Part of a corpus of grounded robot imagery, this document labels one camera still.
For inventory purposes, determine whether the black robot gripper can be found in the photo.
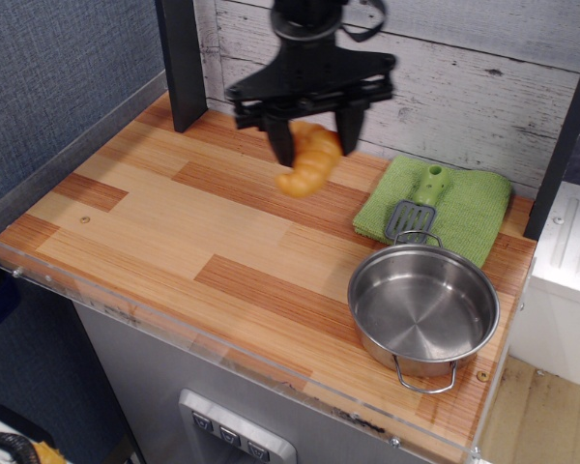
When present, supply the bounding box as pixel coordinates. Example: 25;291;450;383
226;37;396;167

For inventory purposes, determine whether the orange toy croissant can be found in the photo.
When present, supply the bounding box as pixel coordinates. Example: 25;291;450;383
275;121;343;198

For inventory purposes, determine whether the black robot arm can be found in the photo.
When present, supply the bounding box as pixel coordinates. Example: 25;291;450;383
226;1;396;166

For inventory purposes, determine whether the green cloth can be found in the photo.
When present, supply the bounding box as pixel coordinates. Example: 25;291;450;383
353;156;511;267

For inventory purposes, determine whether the stainless steel pot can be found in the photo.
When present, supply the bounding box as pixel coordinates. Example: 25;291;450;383
347;243;501;394

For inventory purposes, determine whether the white metal side cabinet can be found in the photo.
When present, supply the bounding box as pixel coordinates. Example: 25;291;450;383
509;182;580;385

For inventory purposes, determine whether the silver button control panel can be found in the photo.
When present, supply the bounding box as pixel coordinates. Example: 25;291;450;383
179;389;298;463

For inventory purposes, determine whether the clear acrylic table guard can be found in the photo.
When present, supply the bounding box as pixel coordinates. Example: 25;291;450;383
0;74;535;463

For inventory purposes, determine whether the green handled grey spatula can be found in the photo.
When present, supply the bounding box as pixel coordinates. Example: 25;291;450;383
384;164;450;245

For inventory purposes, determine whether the dark grey left post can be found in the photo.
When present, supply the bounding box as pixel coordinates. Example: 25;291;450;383
155;0;208;132

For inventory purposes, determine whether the dark grey post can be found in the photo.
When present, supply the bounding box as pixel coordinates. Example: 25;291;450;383
155;0;208;132
523;76;580;241

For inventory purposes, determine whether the dark grey right post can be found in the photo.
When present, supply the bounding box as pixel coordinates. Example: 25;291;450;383
523;76;580;241

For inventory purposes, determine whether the yellow black cable bundle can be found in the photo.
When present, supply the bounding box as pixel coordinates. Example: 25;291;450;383
0;404;69;464

